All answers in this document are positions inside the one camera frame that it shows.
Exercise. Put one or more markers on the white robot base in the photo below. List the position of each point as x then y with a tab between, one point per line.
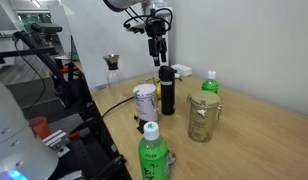
23	155

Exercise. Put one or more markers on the near green tea bottle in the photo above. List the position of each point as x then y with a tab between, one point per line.
152	152

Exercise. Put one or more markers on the small silver metal disc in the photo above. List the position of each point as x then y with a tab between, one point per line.
171	157

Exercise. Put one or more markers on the green tea bottle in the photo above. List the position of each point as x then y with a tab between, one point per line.
210	84
152	152

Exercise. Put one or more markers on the small yellow pumpkin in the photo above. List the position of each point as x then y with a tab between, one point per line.
158	90

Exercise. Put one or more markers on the white power adapter box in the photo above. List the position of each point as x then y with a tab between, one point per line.
182	70

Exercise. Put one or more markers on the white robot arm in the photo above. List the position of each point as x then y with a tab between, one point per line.
152	17

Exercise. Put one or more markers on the pink lidded canister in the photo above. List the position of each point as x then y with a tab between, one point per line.
146	103

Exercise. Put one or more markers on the red cup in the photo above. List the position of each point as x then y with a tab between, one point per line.
40	126

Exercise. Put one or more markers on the white panel board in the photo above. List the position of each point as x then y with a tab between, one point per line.
98	31

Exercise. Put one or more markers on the black camera on stand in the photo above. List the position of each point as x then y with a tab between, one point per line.
37	29

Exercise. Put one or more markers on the far green tea bottle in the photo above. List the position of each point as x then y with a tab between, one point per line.
210	84

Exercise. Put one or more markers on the glass carafe with black filter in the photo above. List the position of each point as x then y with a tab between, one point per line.
114	77

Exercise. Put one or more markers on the black bottle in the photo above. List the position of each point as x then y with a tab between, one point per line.
167	81

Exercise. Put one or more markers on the gold lidded canister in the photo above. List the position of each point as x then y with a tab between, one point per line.
205	112

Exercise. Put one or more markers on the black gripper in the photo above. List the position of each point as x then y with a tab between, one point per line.
156	42

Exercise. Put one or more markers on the aluminium bracket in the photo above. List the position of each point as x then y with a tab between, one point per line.
58	142

